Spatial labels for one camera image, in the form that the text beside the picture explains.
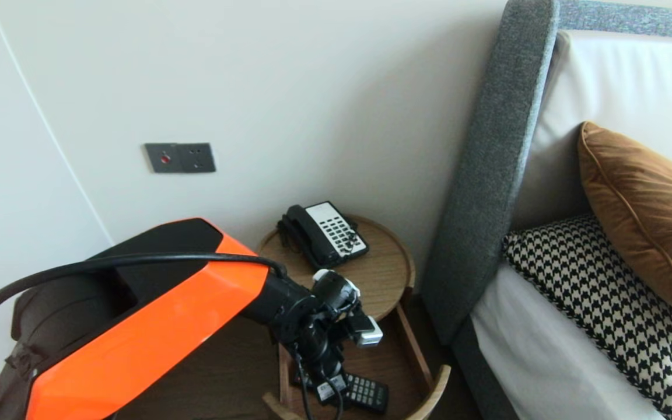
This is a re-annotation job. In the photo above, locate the black remote control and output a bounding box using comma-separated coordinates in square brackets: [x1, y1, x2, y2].
[294, 370, 389, 415]

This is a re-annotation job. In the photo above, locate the round wooden bedside table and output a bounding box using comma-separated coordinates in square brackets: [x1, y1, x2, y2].
[263, 303, 451, 420]

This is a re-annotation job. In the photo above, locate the black and white desk telephone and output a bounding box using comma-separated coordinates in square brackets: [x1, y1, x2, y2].
[278, 201, 370, 273]

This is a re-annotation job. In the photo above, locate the black telephone handset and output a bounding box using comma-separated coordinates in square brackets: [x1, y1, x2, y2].
[282, 204, 342, 270]

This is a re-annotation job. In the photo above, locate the white bed sheet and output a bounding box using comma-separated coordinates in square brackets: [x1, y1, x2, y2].
[469, 262, 669, 420]

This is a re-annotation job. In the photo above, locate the grey upholstered headboard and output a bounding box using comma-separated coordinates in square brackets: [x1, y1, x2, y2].
[421, 0, 672, 420]

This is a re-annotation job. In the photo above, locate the black white houndstooth cushion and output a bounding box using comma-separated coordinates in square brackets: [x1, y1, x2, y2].
[502, 213, 672, 420]

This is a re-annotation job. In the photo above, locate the orange velvet cushion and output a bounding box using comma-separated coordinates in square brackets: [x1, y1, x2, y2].
[578, 121, 672, 326]

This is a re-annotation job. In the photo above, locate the white padded headboard cushion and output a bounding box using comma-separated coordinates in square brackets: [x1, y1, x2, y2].
[511, 30, 672, 231]

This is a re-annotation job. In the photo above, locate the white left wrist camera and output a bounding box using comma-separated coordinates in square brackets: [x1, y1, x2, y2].
[355, 315, 384, 349]

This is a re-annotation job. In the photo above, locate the black telephone cord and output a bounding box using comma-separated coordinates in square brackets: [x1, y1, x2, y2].
[341, 230, 363, 256]

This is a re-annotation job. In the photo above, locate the dark grey wall switch panel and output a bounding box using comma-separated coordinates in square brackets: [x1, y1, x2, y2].
[144, 142, 216, 174]

